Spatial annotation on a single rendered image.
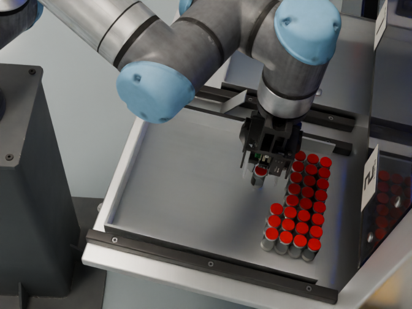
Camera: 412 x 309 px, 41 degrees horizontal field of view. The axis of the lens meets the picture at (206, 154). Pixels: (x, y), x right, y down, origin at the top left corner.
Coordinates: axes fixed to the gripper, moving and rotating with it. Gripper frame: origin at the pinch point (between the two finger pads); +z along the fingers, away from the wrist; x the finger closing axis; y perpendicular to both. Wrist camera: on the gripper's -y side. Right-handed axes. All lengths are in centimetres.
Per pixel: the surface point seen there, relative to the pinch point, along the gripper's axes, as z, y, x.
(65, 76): 94, -81, -79
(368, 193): -8.8, 6.2, 15.5
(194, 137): 5.2, -5.9, -12.7
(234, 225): 5.2, 9.6, -2.0
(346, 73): 5.1, -30.2, 13.1
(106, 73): 94, -87, -64
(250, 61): 5.2, -27.3, -6.5
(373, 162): -10.4, 1.6, 15.4
